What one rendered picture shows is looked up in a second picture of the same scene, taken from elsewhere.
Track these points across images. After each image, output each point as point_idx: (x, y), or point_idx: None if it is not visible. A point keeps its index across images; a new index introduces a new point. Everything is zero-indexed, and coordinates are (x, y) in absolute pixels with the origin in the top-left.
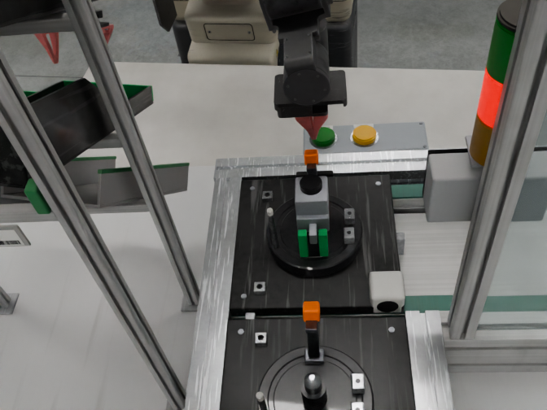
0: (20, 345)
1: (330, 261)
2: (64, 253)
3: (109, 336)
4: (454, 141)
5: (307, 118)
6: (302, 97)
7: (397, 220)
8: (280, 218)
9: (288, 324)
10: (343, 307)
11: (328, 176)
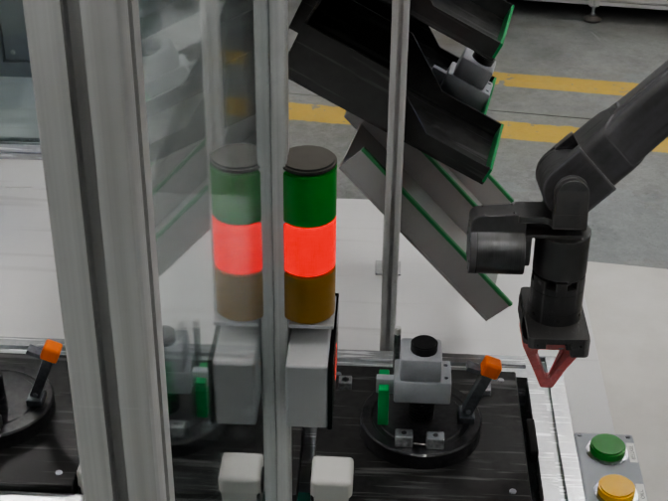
0: (338, 284)
1: (370, 425)
2: (454, 298)
3: (343, 339)
4: None
5: (520, 330)
6: (467, 254)
7: None
8: None
9: None
10: (315, 446)
11: (529, 449)
